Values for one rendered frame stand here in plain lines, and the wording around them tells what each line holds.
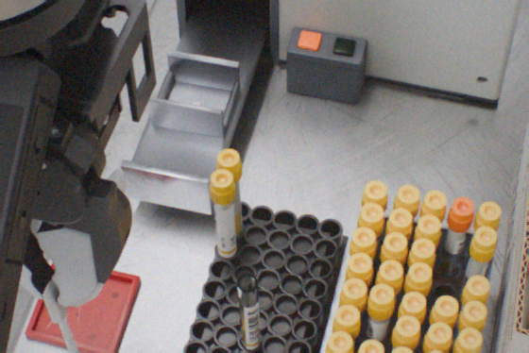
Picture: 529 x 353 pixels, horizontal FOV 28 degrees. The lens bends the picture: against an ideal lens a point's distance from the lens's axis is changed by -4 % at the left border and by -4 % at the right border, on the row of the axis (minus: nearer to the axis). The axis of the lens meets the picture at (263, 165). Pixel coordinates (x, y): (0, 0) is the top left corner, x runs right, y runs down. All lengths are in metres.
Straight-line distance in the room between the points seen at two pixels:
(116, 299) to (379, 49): 0.29
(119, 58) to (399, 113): 0.50
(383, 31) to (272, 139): 0.12
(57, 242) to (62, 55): 0.08
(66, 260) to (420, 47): 0.47
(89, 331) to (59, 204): 0.37
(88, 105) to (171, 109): 0.41
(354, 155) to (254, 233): 0.12
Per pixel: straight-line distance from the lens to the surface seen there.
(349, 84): 0.88
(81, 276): 0.48
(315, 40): 0.87
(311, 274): 0.78
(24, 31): 0.36
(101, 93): 0.42
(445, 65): 0.89
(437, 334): 0.66
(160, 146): 0.82
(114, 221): 0.43
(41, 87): 0.38
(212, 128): 0.82
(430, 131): 0.89
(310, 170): 0.86
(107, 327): 0.79
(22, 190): 0.38
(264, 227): 0.80
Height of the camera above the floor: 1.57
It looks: 54 degrees down
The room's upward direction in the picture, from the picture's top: 1 degrees counter-clockwise
